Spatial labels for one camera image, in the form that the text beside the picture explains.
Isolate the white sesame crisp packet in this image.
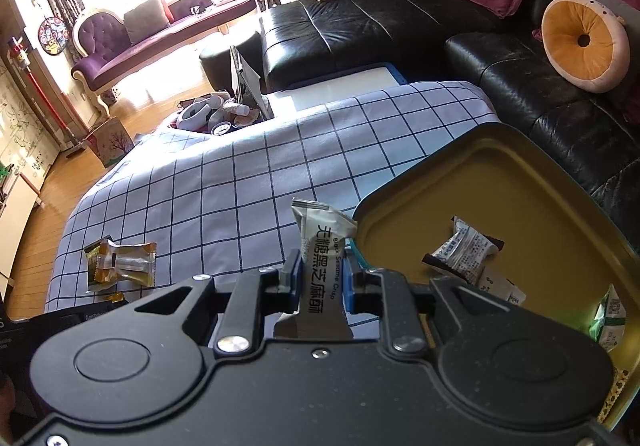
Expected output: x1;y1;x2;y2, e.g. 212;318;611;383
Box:
273;198;357;341

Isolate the white black snack packet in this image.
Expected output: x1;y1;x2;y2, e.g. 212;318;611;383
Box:
422;215;504;285

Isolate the green white snack packet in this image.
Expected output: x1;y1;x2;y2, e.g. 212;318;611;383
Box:
588;284;627;352

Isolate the red white snack packet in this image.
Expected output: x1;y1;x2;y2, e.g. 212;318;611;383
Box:
476;265;526;305

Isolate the white checked tablecloth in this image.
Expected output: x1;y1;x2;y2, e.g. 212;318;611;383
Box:
44;81;497;312

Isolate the blue tin box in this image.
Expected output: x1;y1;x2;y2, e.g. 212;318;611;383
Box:
354;122;639;429

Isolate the yellow candy wrapper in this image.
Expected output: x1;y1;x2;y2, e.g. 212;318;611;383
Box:
98;292;125;303

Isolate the orange silver snack packet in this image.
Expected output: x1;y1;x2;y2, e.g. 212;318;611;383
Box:
84;236;157;292

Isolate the white neck massager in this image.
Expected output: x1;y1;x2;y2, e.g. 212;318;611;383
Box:
176;93;250;131

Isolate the tablet on stand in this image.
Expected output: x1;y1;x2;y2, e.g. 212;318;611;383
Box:
230;46;274;120

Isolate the tree print paper bag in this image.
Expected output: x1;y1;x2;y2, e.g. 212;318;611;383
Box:
85;117;134;169

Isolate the black round ottoman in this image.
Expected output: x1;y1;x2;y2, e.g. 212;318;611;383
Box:
198;30;264;92

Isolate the black leather sofa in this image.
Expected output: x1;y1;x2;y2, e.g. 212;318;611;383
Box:
260;0;639;244

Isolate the white low tv cabinet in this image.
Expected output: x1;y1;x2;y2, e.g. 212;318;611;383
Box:
0;166;44;298

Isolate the purple chaise longue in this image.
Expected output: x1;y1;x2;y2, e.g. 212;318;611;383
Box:
70;0;256;120

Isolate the grey cushion on chaise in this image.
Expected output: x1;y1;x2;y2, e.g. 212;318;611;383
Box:
124;0;170;44

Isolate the orange round plush cushion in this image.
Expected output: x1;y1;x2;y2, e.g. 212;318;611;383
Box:
540;0;631;93

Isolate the red stick vacuum cleaner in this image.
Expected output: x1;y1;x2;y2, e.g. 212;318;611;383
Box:
8;37;86;159

